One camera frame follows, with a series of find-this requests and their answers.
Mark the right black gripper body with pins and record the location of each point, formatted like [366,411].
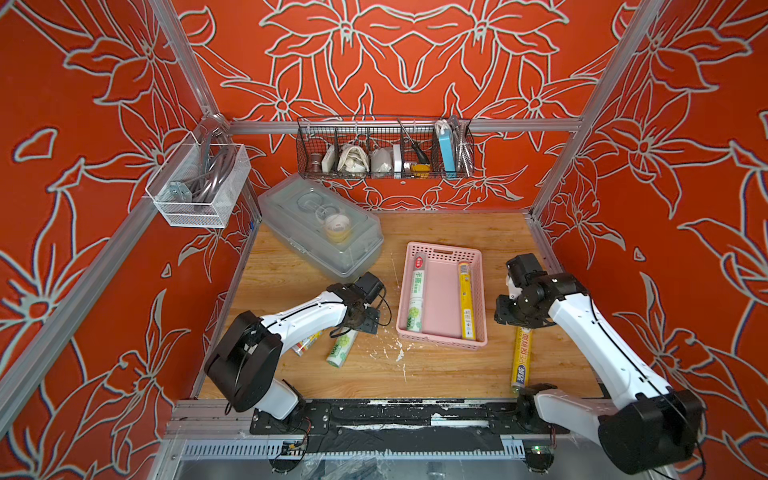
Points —
[514,311]

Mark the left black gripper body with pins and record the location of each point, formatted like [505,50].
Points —
[369,321]

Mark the green wrap roll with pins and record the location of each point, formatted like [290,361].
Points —
[415,309]
[341,349]

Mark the yellow wrap roll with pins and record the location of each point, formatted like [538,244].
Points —
[466,301]
[521,358]
[304,345]

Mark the pink plastic basket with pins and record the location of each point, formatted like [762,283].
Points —
[442,323]

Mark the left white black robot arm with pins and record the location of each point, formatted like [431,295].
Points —
[244,362]

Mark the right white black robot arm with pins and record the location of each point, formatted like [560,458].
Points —
[645,424]

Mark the clear plastic storage box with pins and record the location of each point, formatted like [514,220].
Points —
[295,211]

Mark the tape roll on box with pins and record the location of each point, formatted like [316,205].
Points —
[337,227]

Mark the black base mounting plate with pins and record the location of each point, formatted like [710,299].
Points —
[321,416]

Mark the white cloth in wire basket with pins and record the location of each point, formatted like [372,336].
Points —
[353,160]

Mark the black wire wall basket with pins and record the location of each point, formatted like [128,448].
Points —
[398,148]

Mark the blue box in wire basket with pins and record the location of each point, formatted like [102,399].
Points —
[444,135]

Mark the clear wall bin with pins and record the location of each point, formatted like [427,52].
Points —
[199,186]

